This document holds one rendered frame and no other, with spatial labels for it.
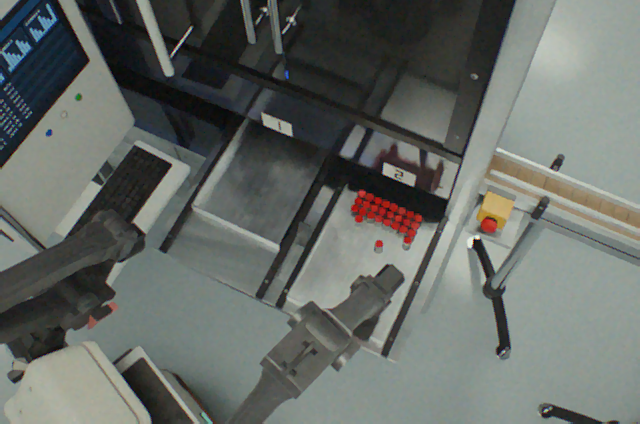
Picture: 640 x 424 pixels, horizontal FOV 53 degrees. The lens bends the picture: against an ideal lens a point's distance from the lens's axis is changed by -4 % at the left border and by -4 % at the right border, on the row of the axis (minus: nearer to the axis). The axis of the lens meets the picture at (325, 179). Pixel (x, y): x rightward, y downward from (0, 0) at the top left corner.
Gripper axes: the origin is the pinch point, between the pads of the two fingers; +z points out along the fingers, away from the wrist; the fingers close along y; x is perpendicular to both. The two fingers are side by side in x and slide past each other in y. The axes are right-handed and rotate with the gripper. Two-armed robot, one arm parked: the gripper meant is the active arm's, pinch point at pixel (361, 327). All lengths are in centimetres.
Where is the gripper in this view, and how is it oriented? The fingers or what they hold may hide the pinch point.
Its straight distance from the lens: 163.9
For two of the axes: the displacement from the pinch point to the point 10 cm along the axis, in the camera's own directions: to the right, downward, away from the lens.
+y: 4.4, -7.7, 4.6
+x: -9.0, -3.9, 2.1
